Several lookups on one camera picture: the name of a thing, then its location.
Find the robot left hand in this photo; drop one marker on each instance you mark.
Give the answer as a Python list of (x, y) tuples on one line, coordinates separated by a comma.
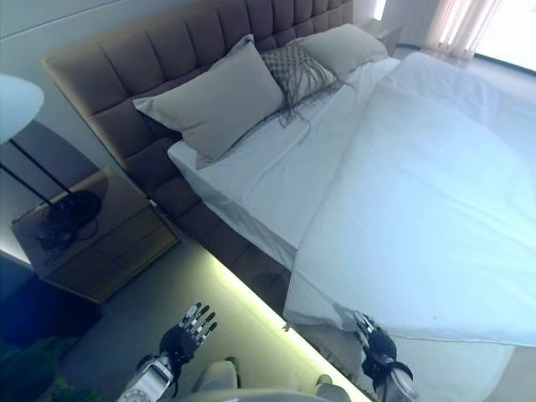
[(180, 341)]

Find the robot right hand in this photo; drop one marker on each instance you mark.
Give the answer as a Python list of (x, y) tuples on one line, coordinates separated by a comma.
[(379, 347)]

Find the white duvet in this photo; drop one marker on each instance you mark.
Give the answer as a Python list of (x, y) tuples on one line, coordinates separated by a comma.
[(419, 209)]

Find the white fitted bed sheet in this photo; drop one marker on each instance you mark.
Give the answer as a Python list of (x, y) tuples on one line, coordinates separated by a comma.
[(268, 180)]

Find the robot left leg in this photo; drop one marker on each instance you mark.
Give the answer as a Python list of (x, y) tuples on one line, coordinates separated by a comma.
[(218, 377)]

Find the robot leg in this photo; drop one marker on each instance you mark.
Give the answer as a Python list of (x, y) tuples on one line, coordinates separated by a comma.
[(218, 377), (331, 387)]

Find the robot right leg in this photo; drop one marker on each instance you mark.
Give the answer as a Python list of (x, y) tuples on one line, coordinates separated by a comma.
[(331, 387)]

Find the light wooden nightstand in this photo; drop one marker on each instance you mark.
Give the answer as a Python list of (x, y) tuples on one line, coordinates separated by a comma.
[(117, 259), (387, 37)]

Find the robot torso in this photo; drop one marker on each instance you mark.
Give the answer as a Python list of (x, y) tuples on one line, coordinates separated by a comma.
[(268, 397)]

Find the black box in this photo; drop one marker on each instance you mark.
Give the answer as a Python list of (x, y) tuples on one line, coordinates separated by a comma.
[(46, 305)]

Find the green leafy plant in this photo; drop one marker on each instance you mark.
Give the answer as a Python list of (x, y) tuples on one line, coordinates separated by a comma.
[(37, 368)]

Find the beige pillow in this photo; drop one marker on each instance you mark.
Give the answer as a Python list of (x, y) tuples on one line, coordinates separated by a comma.
[(218, 104), (339, 48)]

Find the white dome table lamp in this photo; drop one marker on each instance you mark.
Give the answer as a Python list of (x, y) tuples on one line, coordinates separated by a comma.
[(17, 109)]

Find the macrame fringed cushion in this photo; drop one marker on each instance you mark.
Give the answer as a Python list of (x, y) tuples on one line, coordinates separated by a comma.
[(293, 67)]

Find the sheer light curtain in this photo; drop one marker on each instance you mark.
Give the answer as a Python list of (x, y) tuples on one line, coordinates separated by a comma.
[(465, 25)]

